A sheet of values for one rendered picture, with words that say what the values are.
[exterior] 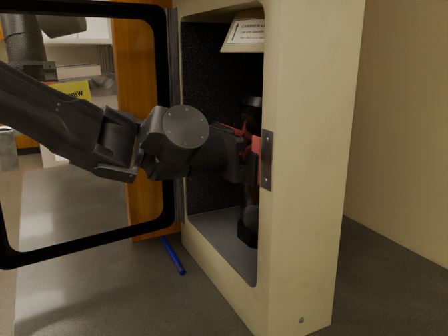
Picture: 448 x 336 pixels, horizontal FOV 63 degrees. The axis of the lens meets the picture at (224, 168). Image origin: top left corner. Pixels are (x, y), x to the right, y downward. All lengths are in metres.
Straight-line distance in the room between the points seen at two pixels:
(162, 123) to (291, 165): 0.15
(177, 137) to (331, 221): 0.23
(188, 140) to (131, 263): 0.37
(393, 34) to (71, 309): 0.77
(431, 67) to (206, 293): 0.57
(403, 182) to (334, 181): 0.39
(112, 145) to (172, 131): 0.09
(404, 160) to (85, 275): 0.66
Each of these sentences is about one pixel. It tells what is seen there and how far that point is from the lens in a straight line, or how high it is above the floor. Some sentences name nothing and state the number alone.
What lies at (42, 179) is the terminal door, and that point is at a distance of 0.64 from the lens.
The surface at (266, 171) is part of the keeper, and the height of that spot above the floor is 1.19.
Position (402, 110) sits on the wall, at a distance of 0.83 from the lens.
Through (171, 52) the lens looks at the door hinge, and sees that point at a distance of 0.68.
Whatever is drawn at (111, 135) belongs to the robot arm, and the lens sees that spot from 0.48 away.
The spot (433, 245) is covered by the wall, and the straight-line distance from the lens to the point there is 0.85.
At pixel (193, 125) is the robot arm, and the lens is 0.43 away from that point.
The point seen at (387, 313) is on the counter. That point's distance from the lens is 0.65.
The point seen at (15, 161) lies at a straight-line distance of 0.61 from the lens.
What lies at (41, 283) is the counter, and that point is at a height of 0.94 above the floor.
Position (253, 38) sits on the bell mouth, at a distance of 0.49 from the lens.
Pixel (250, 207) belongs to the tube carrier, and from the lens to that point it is 0.58.
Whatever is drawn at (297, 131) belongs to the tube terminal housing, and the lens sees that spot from 0.42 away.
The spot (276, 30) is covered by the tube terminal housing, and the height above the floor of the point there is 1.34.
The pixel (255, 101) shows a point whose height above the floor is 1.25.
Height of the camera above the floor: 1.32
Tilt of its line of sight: 18 degrees down
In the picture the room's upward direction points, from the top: straight up
